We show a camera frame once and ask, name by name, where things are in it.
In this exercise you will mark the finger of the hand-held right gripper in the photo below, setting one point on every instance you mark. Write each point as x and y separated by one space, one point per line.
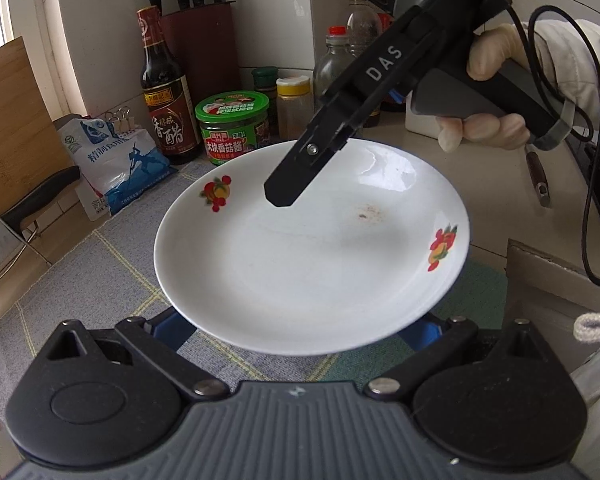
295 170

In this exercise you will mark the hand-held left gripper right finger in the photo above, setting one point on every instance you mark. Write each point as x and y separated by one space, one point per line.
430 332

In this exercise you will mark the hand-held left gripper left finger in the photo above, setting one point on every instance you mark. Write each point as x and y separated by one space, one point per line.
172 330

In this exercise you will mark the white plate red fruit print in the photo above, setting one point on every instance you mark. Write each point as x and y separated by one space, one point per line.
280 270

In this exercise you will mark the person's right forearm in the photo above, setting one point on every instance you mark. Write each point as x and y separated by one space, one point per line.
590 70

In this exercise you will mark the person's right hand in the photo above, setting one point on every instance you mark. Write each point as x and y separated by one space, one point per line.
495 50

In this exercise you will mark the yellow lid spice jar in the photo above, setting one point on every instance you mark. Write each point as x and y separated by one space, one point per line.
295 110

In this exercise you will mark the green lidded sauce jar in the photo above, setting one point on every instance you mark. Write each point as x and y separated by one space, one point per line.
232 145

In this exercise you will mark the clear bottle yellow cap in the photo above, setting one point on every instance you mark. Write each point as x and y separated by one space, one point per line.
362 25

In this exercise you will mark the grey checked dish towel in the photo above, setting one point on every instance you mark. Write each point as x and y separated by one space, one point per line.
105 270

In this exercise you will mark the white plastic box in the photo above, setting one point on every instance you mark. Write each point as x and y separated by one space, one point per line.
422 126

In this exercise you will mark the small green lid jar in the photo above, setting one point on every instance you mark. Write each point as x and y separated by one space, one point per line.
265 80

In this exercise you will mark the clear bottle red cap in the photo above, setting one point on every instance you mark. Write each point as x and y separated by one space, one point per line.
332 70

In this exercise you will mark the dark vinegar bottle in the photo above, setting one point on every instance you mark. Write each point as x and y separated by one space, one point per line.
170 125

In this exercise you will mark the dark red knife block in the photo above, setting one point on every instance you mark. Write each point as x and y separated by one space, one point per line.
205 60

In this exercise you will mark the blue white salt bag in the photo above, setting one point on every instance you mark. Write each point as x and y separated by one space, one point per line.
125 170

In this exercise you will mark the bunch of binder clips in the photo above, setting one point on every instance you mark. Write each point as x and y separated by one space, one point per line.
120 120

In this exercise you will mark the bamboo cutting board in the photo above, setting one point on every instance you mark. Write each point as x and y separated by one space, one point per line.
10 125

